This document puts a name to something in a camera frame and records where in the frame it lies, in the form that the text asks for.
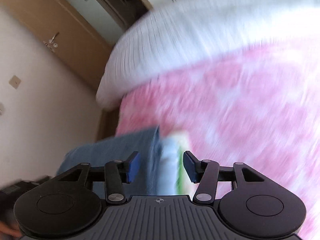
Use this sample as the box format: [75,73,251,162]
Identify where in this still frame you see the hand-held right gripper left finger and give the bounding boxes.
[58,151,141,205]

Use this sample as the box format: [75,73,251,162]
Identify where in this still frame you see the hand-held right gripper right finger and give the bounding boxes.
[183,150,266,203]

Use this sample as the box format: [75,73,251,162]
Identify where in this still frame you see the white and green garment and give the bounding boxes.
[160,130,192,195]

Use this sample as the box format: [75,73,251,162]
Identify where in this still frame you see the blue denim jeans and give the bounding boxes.
[56,125,164,196]

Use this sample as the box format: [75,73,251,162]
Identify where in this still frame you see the pink fluffy blanket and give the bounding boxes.
[116,36,320,240]

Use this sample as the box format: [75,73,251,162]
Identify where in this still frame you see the beige ribbed pillow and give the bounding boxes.
[96,0,320,111]

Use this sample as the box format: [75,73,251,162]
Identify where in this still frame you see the wooden door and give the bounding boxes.
[0,0,116,92]

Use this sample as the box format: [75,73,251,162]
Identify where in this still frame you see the beige wall switch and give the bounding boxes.
[9,75,22,90]

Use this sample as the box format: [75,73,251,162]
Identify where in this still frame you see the metal door handle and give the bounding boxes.
[42,32,60,52]

